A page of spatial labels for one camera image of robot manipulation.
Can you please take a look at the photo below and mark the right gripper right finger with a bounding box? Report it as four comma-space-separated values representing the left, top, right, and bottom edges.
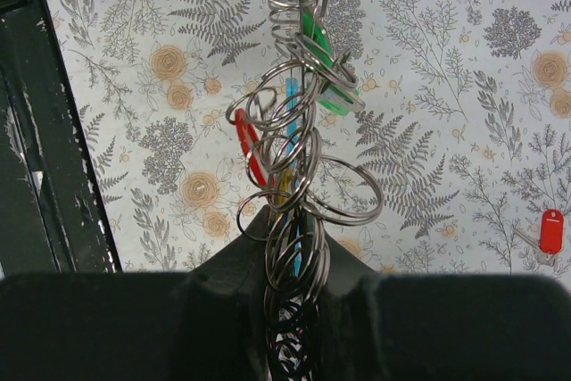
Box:
307, 240, 570, 380

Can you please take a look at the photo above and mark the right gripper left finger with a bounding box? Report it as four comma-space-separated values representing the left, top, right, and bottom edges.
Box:
1, 209, 269, 380

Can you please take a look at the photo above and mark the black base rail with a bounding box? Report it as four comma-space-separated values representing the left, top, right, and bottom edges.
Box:
1, 0, 120, 276

